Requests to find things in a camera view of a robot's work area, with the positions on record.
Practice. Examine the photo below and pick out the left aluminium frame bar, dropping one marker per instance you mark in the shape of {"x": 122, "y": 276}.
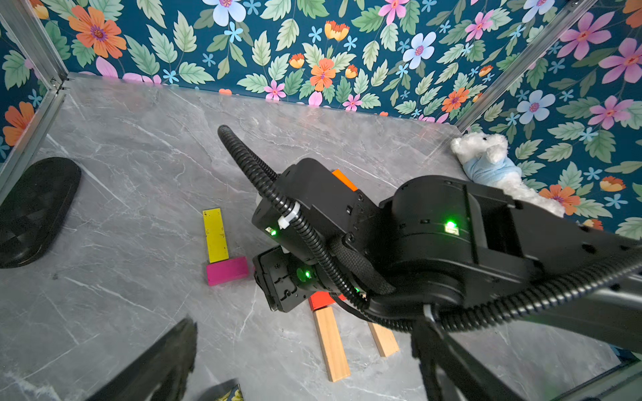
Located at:
{"x": 23, "y": 111}

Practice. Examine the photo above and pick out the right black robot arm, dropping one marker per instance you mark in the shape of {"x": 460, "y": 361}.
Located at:
{"x": 467, "y": 254}

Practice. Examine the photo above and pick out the black oval case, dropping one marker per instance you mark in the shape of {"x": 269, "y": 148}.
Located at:
{"x": 33, "y": 213}

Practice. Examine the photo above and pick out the aluminium frame post back right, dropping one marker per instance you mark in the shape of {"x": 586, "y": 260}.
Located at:
{"x": 565, "y": 19}

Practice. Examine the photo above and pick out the yellow block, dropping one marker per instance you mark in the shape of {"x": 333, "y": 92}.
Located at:
{"x": 216, "y": 239}

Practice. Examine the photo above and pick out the natural wood block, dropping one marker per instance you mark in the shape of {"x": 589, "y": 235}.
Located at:
{"x": 385, "y": 340}
{"x": 331, "y": 344}

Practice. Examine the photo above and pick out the aluminium frame post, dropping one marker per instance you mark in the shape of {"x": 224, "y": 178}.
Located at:
{"x": 565, "y": 19}
{"x": 19, "y": 18}

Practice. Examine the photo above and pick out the long orange block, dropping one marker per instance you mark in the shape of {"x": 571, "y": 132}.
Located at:
{"x": 344, "y": 179}

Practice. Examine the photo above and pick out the floral patterned pouch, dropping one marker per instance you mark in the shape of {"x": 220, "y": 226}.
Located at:
{"x": 227, "y": 391}

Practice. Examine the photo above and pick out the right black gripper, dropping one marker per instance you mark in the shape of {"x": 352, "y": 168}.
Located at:
{"x": 326, "y": 243}

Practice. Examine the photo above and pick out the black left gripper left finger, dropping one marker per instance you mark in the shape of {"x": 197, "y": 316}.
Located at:
{"x": 161, "y": 372}

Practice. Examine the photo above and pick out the red block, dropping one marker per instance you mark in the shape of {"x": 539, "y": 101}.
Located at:
{"x": 320, "y": 300}

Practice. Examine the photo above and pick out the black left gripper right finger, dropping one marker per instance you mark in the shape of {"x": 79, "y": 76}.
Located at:
{"x": 449, "y": 372}

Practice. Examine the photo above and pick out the aluminium frame post back left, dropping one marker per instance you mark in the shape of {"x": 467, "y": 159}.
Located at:
{"x": 19, "y": 18}

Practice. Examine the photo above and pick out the white teddy bear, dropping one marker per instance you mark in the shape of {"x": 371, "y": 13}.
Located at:
{"x": 484, "y": 159}

